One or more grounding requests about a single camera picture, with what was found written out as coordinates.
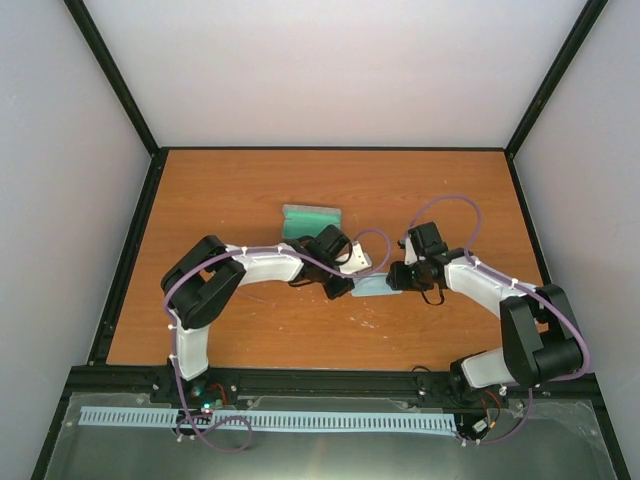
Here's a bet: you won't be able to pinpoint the light blue cleaning cloth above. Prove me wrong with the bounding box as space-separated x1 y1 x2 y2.
350 273 402 298

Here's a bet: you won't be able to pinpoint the grey felt glasses case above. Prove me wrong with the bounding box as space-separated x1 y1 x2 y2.
282 204 342 239

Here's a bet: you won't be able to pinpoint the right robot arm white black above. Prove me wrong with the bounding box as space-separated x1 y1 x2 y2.
386 222 588 401

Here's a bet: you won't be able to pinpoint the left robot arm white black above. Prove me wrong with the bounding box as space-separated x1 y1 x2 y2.
161 225 371 403

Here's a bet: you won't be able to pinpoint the pink sunglasses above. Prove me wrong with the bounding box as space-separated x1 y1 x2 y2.
237 291 277 306

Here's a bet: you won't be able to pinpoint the metal front plate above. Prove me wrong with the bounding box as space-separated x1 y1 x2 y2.
42 394 616 479

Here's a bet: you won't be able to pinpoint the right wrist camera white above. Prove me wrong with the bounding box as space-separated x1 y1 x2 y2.
398 236 417 266

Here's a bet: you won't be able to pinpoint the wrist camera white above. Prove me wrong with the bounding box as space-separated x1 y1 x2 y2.
398 236 417 266
339 242 373 275

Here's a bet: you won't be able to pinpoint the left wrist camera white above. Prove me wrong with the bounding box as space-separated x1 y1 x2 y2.
339 242 373 275

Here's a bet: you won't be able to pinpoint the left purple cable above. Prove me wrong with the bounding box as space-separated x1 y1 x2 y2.
164 229 392 453

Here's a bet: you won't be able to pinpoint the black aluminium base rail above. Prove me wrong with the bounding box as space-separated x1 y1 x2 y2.
65 365 599 407

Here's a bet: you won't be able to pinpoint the light blue slotted cable duct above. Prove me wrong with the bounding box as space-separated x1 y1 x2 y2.
77 406 457 436

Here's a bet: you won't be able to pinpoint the black frame post right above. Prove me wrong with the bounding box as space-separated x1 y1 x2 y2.
504 0 608 163

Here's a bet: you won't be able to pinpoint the black frame post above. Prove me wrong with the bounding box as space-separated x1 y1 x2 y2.
63 0 160 159
504 0 608 163

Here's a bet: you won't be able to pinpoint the black frame post left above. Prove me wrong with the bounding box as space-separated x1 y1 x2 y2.
63 0 160 159

